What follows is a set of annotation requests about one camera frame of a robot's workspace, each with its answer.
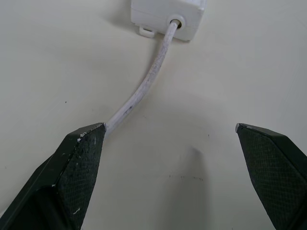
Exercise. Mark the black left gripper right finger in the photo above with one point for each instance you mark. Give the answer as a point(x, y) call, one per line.
point(273, 172)

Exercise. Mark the white power strip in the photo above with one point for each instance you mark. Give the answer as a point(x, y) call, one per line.
point(165, 14)

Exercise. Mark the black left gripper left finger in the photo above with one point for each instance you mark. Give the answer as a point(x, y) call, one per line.
point(72, 177)

